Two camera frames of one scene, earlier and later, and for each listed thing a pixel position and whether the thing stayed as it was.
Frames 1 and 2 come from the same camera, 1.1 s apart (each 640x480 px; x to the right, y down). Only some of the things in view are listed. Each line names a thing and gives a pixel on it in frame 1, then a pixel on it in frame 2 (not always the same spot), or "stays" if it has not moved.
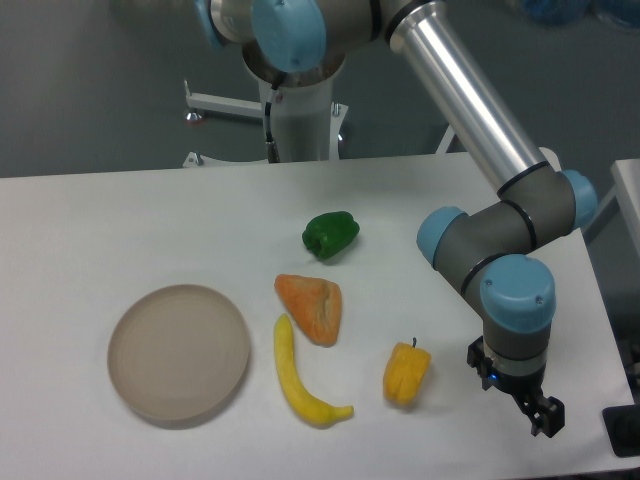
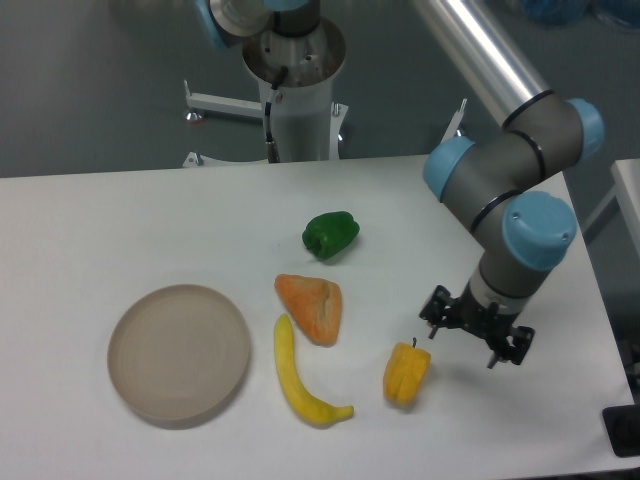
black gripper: x=547 y=415 → x=490 y=322
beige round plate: x=178 y=351 stays
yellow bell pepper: x=405 y=371 stays
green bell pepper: x=330 y=233 stays
